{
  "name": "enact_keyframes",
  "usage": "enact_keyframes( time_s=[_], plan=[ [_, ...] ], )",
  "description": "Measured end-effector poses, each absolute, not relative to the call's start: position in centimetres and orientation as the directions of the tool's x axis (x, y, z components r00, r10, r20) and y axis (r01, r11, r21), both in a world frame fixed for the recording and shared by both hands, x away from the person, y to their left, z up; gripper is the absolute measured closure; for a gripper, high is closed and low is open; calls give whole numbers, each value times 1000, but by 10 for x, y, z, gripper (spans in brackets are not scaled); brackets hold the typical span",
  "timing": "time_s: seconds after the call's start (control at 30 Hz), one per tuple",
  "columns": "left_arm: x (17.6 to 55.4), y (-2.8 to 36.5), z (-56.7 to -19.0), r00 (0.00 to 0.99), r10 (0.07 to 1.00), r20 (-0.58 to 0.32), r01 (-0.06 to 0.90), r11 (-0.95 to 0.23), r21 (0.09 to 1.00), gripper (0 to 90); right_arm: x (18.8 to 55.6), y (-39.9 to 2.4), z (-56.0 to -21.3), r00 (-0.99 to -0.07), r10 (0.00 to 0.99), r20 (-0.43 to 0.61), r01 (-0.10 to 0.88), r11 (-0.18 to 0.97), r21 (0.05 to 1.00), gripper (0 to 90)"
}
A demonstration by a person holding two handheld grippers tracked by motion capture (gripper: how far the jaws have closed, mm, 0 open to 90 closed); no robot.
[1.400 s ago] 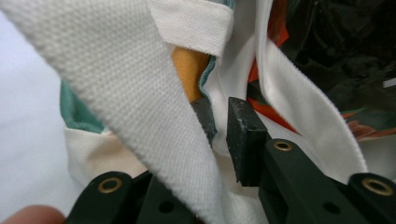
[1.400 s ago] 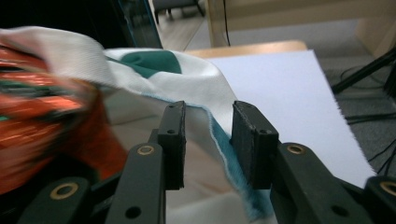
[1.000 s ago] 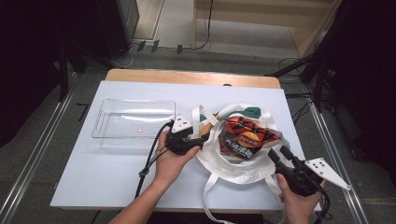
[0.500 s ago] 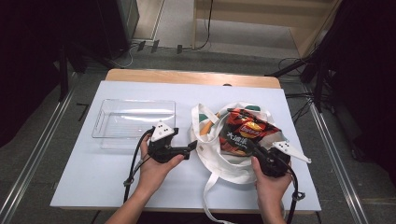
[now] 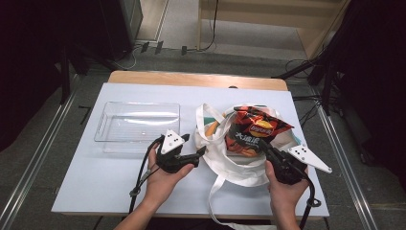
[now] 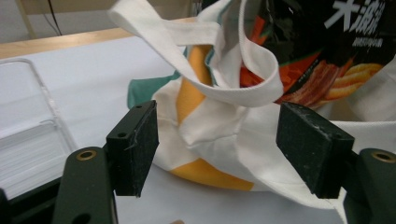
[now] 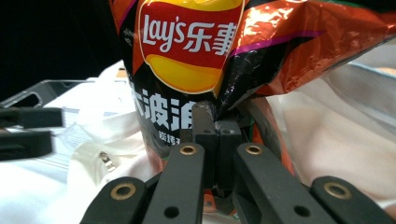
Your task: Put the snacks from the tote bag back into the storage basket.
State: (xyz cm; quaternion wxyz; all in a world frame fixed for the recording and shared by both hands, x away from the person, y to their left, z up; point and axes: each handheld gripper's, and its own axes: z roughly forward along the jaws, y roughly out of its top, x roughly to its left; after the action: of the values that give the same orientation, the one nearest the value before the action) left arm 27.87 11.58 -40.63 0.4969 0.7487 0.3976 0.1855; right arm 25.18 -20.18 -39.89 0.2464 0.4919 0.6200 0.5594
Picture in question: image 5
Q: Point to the white table sheet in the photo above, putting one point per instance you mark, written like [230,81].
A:
[102,179]

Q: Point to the black stand leg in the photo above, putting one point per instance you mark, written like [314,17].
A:
[65,80]

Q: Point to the person's left hand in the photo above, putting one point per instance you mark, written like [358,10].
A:
[162,182]

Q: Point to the person's right hand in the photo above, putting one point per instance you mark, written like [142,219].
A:
[284,195]

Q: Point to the black curtain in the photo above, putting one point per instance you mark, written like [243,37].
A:
[376,80]
[28,64]

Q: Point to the red and black chips bag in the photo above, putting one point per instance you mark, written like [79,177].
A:
[255,131]

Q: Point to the white tote bag colourful patches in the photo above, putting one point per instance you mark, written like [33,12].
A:
[230,166]

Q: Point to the wooden table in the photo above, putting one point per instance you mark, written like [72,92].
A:
[166,78]

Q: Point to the dark cabinet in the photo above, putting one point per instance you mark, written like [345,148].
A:
[123,25]

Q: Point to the person's dark clothing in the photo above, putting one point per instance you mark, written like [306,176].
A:
[185,225]

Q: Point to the light wooden frame furniture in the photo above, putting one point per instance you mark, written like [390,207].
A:
[265,22]

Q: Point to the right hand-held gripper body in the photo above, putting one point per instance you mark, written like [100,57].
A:
[297,159]

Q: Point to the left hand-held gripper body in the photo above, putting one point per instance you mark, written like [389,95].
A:
[172,150]

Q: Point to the metal floor rail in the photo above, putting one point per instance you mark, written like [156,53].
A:
[35,159]
[344,159]

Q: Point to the clear plastic container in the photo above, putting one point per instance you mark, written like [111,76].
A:
[140,123]

